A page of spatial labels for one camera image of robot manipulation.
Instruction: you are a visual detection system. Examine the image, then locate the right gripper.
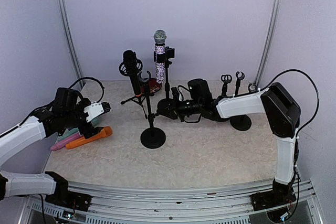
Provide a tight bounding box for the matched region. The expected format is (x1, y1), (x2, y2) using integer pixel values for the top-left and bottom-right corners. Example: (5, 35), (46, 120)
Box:
(156, 94), (202, 122)

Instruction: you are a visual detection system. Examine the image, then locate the black stand of pink microphone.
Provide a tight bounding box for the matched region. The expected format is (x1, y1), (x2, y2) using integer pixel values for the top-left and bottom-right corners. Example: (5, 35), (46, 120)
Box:
(221, 74), (232, 97)

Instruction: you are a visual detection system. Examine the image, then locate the black stand of rhinestone microphone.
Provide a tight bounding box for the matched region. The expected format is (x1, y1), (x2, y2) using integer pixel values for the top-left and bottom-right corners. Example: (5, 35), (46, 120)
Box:
(153, 46), (179, 114)

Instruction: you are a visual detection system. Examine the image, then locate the pink microphone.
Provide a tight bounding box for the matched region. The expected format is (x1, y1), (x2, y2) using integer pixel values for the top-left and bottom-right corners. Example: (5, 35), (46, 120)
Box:
(50, 137), (85, 151)

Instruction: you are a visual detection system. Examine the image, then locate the front aluminium rail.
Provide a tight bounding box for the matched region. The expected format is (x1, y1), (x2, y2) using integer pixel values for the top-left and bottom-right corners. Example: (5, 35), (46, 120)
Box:
(16, 179), (326, 223)

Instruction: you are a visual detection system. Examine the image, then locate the black stand of purple microphone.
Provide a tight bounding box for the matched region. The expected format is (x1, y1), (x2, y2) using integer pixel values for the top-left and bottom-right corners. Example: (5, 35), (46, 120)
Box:
(233, 71), (245, 96)

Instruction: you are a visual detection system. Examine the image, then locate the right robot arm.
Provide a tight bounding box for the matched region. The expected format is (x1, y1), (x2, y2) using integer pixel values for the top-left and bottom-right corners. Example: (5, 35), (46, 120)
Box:
(157, 78), (301, 211)

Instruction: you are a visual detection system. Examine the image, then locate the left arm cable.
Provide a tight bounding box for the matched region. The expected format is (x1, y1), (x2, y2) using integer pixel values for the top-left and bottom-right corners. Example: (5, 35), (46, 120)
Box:
(69, 77), (106, 104)

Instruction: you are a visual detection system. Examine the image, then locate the right aluminium frame post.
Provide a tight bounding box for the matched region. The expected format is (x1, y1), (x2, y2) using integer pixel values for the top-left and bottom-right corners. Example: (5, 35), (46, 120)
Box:
(253, 0), (281, 87)

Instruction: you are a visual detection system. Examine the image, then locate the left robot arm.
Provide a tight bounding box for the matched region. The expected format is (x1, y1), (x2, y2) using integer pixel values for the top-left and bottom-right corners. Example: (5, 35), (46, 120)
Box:
(1, 88), (111, 211)

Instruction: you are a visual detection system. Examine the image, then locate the rhinestone silver microphone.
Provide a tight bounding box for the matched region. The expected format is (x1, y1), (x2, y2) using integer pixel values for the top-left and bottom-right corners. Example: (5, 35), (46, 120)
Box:
(153, 30), (167, 84)

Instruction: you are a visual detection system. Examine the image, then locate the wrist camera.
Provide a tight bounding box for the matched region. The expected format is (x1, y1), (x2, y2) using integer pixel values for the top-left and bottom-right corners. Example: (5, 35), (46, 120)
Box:
(171, 87), (184, 103)
(83, 102), (111, 122)

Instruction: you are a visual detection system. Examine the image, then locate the black microphone orange ring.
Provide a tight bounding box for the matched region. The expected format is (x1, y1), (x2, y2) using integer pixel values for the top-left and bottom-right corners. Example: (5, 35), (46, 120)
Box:
(122, 49), (143, 99)

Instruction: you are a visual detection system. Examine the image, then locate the black tripod shock-mount stand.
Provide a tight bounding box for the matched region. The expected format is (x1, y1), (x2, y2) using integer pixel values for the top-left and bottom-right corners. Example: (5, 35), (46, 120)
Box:
(119, 58), (148, 119)

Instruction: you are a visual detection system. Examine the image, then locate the black stand of teal microphone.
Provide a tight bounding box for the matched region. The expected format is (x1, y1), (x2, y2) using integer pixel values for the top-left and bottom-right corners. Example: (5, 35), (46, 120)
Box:
(229, 83), (258, 131)

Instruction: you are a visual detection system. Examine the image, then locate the teal microphone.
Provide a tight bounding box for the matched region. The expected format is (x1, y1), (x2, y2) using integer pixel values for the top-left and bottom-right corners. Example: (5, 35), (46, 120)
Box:
(57, 118), (101, 141)

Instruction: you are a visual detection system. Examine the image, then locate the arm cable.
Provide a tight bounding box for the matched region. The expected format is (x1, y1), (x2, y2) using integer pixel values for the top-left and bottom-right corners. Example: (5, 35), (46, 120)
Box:
(69, 77), (106, 104)
(259, 69), (321, 135)

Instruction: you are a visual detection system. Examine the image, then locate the red floral plate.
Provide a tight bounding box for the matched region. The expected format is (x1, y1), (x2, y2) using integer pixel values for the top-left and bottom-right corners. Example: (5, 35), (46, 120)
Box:
(139, 78), (162, 96)

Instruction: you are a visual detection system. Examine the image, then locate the black stand of orange microphone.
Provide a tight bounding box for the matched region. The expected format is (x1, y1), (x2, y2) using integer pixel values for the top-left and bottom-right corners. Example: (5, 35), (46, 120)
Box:
(138, 71), (166, 149)

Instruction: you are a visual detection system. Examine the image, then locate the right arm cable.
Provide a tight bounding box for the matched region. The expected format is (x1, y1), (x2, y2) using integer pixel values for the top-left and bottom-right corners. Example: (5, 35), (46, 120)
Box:
(259, 69), (321, 135)

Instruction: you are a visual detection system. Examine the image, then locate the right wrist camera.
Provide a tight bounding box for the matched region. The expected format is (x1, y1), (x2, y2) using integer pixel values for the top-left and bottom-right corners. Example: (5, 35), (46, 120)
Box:
(171, 87), (184, 103)

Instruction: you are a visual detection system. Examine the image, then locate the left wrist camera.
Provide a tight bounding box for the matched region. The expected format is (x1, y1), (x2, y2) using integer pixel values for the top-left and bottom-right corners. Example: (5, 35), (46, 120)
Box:
(83, 102), (111, 122)

